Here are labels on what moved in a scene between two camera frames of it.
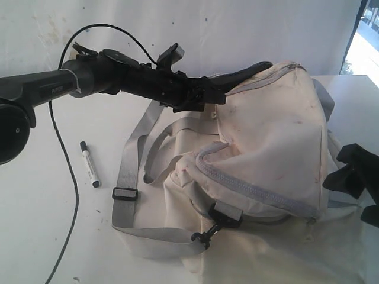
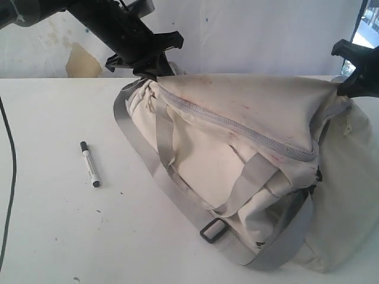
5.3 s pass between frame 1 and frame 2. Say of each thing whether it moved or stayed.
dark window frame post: stayed
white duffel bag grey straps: moved
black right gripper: moved
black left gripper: moved
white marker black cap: stayed
